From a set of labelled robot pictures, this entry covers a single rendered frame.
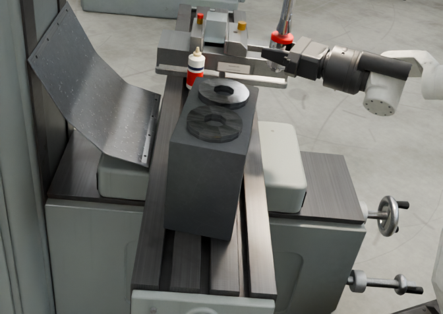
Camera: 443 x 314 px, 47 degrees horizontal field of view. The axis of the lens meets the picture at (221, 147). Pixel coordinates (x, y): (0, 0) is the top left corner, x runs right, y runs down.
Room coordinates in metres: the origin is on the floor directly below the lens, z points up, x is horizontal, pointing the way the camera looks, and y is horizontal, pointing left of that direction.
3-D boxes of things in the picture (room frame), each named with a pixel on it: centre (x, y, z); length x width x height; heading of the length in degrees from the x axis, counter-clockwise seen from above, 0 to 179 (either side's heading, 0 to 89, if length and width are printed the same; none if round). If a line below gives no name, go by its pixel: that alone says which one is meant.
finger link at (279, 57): (0.98, -0.08, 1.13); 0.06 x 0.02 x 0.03; 71
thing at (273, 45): (1.01, -0.09, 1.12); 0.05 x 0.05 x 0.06
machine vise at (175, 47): (1.26, 0.03, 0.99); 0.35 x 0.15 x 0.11; 93
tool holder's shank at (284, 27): (1.01, -0.09, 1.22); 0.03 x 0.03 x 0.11
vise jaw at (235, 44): (1.26, 0.00, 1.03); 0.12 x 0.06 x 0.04; 3
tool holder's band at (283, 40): (1.01, -0.09, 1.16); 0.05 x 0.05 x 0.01
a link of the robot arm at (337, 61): (0.98, -0.18, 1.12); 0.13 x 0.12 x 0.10; 161
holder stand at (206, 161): (0.74, 0.01, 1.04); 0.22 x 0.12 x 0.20; 176
